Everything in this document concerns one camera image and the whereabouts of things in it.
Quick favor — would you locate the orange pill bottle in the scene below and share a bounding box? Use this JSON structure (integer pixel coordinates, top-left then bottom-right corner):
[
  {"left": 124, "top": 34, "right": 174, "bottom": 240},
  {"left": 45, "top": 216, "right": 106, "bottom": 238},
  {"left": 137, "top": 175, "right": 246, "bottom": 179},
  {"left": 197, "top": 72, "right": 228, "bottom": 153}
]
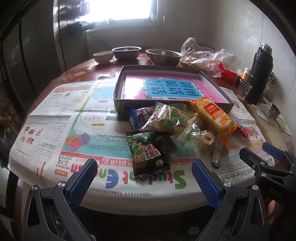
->
[{"left": 240, "top": 68, "right": 251, "bottom": 81}]

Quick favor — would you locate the small steel bowl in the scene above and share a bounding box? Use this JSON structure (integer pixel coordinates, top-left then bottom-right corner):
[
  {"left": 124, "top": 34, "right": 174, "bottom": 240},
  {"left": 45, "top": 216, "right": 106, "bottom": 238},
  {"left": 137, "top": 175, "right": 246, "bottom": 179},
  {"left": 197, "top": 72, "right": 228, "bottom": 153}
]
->
[{"left": 112, "top": 46, "right": 142, "bottom": 61}]

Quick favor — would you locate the small ceramic bowl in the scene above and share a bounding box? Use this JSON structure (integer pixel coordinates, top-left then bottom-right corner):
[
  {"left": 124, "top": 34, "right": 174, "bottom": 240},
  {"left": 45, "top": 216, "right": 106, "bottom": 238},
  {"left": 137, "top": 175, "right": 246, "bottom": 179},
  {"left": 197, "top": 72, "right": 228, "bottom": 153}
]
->
[{"left": 93, "top": 51, "right": 114, "bottom": 65}]

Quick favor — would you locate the grey cardboard box pink inside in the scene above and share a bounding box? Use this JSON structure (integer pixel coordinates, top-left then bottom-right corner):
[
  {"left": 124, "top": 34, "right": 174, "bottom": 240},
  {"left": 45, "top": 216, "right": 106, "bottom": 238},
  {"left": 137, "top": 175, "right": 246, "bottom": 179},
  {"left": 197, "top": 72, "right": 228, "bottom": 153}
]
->
[{"left": 113, "top": 65, "right": 234, "bottom": 121}]

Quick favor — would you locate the red cardboard box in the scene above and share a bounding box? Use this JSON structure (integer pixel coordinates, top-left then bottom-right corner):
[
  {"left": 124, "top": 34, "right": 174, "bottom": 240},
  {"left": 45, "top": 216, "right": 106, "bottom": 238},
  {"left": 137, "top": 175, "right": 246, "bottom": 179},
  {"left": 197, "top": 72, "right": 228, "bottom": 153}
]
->
[{"left": 218, "top": 62, "right": 243, "bottom": 86}]

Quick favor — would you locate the window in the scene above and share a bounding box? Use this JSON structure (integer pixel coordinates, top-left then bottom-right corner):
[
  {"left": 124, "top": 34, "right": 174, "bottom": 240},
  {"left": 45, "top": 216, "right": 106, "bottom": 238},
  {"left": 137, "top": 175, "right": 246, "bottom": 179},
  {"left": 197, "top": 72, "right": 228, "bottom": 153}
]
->
[{"left": 88, "top": 0, "right": 160, "bottom": 24}]

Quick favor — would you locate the clear plastic cup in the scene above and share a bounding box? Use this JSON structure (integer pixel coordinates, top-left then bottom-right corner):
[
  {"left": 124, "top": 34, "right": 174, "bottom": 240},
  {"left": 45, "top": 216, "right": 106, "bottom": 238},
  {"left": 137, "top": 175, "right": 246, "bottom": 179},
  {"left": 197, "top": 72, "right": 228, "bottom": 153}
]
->
[{"left": 236, "top": 79, "right": 253, "bottom": 100}]

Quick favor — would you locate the wooden chair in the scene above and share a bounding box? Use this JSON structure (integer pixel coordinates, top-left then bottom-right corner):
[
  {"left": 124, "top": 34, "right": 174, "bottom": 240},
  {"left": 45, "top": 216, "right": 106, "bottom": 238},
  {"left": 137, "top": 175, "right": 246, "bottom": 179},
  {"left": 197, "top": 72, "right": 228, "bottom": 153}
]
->
[{"left": 0, "top": 115, "right": 12, "bottom": 130}]

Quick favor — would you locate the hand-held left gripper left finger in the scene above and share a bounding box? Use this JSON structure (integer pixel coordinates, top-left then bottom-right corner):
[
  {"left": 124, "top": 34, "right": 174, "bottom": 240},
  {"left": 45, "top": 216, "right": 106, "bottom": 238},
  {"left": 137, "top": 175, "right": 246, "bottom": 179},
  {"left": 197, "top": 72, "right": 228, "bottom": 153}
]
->
[{"left": 22, "top": 159, "right": 99, "bottom": 241}]

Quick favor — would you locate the small metal cup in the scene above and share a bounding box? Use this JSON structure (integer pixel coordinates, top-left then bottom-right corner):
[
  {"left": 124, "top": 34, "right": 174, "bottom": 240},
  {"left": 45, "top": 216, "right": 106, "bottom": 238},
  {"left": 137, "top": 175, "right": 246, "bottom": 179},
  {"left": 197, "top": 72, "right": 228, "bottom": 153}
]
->
[{"left": 268, "top": 104, "right": 281, "bottom": 121}]

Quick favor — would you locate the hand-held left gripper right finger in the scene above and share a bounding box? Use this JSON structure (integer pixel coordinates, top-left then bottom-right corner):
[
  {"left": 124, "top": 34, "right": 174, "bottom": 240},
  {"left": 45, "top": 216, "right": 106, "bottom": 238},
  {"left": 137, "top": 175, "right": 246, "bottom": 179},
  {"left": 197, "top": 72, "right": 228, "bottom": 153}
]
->
[{"left": 191, "top": 159, "right": 270, "bottom": 241}]

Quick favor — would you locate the blue cookie packet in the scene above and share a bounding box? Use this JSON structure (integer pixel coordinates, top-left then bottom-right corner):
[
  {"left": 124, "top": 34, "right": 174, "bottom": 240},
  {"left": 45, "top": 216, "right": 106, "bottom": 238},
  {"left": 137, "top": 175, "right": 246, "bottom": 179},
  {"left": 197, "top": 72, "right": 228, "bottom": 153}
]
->
[{"left": 129, "top": 107, "right": 156, "bottom": 130}]

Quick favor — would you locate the black refrigerator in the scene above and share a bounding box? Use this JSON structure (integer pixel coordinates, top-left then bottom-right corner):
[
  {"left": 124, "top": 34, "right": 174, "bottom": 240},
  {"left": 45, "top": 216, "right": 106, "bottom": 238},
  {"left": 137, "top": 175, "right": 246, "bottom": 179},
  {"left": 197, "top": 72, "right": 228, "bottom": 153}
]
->
[{"left": 20, "top": 0, "right": 89, "bottom": 109}]

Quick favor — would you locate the brown cake clear packet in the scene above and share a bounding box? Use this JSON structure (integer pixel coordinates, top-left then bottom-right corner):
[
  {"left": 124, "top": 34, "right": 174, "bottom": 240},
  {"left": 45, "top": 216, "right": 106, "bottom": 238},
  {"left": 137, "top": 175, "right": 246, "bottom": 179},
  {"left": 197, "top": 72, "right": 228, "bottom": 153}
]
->
[{"left": 154, "top": 133, "right": 177, "bottom": 160}]

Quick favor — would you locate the clear rice cracker packet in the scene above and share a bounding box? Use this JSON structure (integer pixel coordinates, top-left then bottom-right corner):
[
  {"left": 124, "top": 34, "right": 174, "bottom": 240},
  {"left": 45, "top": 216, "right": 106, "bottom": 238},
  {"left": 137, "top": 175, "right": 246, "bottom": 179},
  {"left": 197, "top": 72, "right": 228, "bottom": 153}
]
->
[{"left": 142, "top": 101, "right": 199, "bottom": 136}]

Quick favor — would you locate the green-ended yellow cake packet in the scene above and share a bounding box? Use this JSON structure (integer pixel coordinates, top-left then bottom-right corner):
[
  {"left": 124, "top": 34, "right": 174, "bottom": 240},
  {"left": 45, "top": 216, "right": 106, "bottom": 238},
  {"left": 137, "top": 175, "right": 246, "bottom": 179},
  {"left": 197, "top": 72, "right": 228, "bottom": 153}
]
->
[{"left": 177, "top": 123, "right": 201, "bottom": 142}]

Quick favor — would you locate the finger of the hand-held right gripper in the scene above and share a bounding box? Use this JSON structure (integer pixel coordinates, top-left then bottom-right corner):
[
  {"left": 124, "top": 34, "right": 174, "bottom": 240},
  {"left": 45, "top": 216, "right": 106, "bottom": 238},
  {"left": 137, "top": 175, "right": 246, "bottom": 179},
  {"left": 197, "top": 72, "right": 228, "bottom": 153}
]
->
[
  {"left": 239, "top": 147, "right": 281, "bottom": 183},
  {"left": 262, "top": 142, "right": 296, "bottom": 173}
]

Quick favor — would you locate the newspaper sheet with cartoon figures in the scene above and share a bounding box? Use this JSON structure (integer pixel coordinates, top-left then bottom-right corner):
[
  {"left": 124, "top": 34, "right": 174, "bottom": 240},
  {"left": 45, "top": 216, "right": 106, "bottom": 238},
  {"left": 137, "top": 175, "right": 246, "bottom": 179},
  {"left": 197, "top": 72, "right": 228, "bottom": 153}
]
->
[{"left": 222, "top": 87, "right": 276, "bottom": 176}]

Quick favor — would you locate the black green pea packet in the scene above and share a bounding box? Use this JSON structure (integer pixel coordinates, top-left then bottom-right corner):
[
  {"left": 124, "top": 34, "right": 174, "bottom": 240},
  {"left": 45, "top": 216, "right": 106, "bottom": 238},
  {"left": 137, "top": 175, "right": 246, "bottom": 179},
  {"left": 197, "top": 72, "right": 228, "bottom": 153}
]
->
[{"left": 126, "top": 130, "right": 171, "bottom": 176}]

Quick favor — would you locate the large steel bowl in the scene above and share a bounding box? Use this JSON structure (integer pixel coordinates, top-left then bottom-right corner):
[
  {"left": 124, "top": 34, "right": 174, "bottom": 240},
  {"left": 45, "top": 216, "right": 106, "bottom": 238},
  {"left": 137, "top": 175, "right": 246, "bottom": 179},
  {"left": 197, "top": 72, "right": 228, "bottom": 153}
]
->
[{"left": 145, "top": 49, "right": 184, "bottom": 66}]

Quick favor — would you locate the orange wafer packet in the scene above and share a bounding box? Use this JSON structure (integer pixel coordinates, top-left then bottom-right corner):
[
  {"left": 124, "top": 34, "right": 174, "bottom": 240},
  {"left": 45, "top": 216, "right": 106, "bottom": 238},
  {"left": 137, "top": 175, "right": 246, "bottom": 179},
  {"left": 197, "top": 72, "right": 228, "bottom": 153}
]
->
[{"left": 188, "top": 96, "right": 240, "bottom": 139}]

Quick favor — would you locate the newspaper sheet with balloon print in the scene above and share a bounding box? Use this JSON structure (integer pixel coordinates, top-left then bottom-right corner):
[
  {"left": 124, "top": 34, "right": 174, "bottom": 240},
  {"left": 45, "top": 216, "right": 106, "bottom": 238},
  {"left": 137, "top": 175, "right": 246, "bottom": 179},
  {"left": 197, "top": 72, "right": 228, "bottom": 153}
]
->
[{"left": 8, "top": 80, "right": 232, "bottom": 209}]

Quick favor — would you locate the red sausage packet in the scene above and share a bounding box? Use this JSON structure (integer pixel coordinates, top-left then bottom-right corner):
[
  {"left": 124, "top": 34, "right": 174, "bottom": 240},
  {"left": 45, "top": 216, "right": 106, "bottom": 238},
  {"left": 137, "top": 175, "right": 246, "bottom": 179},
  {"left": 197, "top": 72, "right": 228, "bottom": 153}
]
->
[{"left": 233, "top": 124, "right": 250, "bottom": 139}]

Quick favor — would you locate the person's right hand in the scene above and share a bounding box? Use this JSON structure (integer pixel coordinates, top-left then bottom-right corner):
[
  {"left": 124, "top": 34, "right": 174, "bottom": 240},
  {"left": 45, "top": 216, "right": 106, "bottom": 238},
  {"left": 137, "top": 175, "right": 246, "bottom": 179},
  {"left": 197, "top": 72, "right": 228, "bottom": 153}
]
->
[{"left": 267, "top": 200, "right": 278, "bottom": 220}]

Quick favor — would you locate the crumpled white paper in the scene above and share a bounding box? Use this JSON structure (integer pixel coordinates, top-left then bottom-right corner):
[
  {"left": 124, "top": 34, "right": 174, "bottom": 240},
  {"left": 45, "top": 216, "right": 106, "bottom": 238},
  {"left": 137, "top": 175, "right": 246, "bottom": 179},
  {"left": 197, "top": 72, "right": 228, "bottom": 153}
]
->
[{"left": 253, "top": 96, "right": 293, "bottom": 136}]

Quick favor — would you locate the black thermos bottle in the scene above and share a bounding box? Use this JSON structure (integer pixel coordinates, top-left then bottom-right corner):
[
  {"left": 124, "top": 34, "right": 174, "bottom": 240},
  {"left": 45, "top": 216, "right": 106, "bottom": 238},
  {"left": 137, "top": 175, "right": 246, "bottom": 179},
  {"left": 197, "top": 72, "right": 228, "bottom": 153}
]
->
[{"left": 245, "top": 43, "right": 273, "bottom": 105}]

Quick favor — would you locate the clear plastic bag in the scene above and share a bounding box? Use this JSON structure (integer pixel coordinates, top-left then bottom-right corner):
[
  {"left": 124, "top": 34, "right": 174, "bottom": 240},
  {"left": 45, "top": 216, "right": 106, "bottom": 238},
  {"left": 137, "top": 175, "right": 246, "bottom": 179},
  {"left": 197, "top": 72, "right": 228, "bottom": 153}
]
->
[{"left": 180, "top": 37, "right": 242, "bottom": 78}]

